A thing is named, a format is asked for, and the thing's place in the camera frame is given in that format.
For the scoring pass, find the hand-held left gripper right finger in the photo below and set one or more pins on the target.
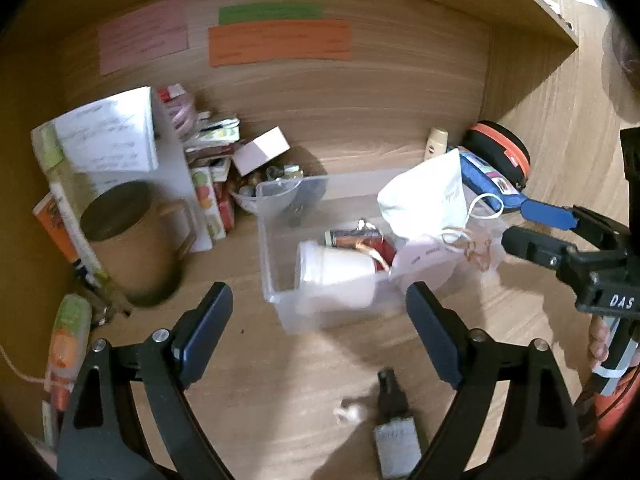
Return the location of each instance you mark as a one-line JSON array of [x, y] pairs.
[[435, 335]]

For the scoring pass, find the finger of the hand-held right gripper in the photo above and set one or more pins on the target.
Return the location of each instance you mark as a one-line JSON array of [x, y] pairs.
[[535, 247], [547, 215]]

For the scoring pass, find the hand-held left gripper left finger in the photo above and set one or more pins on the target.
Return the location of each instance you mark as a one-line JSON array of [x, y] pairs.
[[205, 330]]

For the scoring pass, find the red small pouch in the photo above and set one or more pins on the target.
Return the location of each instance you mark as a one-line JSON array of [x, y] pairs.
[[385, 256]]

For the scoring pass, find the clear plastic storage box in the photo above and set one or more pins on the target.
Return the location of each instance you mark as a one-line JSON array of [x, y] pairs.
[[325, 317]]

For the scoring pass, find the white plastic cup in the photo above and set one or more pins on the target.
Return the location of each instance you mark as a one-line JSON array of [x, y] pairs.
[[330, 270]]

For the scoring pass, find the person's right forearm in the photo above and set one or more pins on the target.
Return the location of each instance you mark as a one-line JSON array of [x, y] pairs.
[[620, 410]]

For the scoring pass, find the wooden desktop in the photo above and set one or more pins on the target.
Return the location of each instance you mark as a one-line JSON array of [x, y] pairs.
[[280, 385]]

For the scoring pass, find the person's right hand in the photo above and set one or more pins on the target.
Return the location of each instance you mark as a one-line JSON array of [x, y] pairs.
[[597, 345]]

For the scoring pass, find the blue pencil case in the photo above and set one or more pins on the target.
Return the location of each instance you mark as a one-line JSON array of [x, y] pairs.
[[472, 172]]

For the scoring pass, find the black and orange round case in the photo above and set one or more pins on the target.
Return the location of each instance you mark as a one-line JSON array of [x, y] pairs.
[[500, 140]]

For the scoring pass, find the brown mug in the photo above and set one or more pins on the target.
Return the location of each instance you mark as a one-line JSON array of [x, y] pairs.
[[135, 250]]

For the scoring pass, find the black and grey small bottle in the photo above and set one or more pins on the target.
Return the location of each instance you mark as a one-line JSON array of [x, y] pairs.
[[395, 435]]

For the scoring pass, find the small white object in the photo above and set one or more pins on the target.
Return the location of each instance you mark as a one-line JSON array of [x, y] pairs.
[[350, 411]]

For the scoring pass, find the red carton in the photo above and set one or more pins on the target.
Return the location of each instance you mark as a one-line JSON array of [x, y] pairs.
[[226, 210]]

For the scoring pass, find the fruit print juice carton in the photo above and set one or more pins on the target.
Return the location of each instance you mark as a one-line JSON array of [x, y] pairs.
[[207, 205]]

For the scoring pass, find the beige small tube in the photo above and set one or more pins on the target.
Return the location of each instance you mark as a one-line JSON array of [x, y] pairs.
[[436, 144]]

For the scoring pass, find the orange and green tube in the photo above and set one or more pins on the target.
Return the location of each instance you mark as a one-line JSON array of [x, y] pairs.
[[67, 345]]

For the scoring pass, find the clear bowl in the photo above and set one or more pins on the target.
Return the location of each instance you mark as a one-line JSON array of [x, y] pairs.
[[265, 200]]

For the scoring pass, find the orange book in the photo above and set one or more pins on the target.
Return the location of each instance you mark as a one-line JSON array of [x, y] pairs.
[[52, 225]]

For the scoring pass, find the small white box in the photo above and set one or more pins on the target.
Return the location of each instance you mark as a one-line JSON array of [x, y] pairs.
[[260, 152]]

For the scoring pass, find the green and white packet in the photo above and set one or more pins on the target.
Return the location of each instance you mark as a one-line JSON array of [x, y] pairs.
[[220, 129]]

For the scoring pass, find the white handwritten notepad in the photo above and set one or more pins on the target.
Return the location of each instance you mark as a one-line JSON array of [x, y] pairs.
[[110, 130]]

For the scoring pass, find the pink packaging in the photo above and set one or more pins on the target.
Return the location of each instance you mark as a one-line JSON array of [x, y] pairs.
[[175, 107]]

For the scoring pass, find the orange sticky note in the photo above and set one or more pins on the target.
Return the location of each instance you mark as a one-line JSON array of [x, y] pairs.
[[280, 42]]

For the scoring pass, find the pink sticky note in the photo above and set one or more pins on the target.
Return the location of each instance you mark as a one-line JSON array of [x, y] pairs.
[[142, 37]]

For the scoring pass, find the green sticky note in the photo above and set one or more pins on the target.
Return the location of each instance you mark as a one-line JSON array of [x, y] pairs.
[[270, 13]]

